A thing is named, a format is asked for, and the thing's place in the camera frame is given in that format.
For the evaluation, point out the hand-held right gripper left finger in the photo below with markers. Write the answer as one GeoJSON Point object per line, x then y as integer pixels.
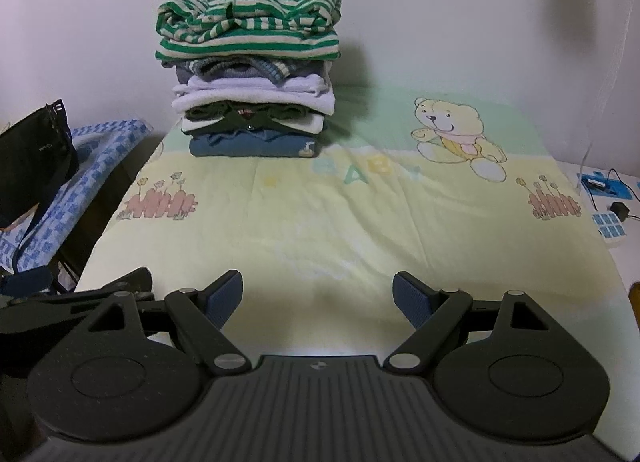
{"type": "Point", "coordinates": [225, 299]}

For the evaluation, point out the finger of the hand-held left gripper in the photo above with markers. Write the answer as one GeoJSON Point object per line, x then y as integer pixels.
{"type": "Point", "coordinates": [25, 282]}
{"type": "Point", "coordinates": [130, 282]}

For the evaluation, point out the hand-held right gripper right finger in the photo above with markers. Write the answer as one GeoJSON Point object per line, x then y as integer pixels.
{"type": "Point", "coordinates": [412, 299]}

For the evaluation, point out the green white striped shirt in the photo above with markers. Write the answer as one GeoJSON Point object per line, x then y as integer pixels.
{"type": "Point", "coordinates": [250, 32]}

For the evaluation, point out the printed yellow green blanket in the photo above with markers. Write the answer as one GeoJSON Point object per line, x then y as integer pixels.
{"type": "Point", "coordinates": [325, 222]}

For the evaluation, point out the black bag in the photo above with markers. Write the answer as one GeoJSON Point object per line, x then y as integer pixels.
{"type": "Point", "coordinates": [30, 162]}

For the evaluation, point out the blue checkered cloth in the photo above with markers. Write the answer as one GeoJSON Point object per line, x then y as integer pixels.
{"type": "Point", "coordinates": [85, 162]}

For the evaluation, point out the blue folded garment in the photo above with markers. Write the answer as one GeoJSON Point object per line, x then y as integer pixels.
{"type": "Point", "coordinates": [250, 144]}

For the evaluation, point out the dark green folded garment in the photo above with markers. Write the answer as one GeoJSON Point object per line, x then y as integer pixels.
{"type": "Point", "coordinates": [240, 117]}

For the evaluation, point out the white folded garment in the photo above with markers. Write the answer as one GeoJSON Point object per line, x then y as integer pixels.
{"type": "Point", "coordinates": [260, 99]}

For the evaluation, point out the white blue power strip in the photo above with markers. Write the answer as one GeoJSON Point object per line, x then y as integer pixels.
{"type": "Point", "coordinates": [610, 229]}

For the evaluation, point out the white desk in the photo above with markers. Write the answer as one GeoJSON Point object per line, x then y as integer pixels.
{"type": "Point", "coordinates": [625, 262]}

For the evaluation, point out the blue desk mat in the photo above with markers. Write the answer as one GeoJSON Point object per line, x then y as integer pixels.
{"type": "Point", "coordinates": [607, 187]}

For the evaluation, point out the black power adapter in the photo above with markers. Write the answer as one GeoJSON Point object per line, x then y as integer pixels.
{"type": "Point", "coordinates": [621, 212]}

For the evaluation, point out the pale lavender folded garment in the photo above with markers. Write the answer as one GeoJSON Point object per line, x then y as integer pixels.
{"type": "Point", "coordinates": [300, 84]}

